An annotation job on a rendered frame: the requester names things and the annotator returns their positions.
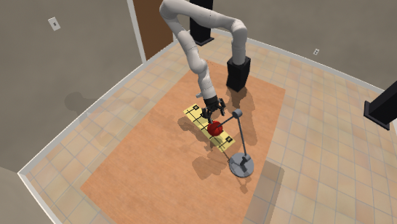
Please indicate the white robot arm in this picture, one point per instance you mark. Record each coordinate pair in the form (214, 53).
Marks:
(209, 19)

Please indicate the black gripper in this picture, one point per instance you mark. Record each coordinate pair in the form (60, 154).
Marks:
(212, 104)

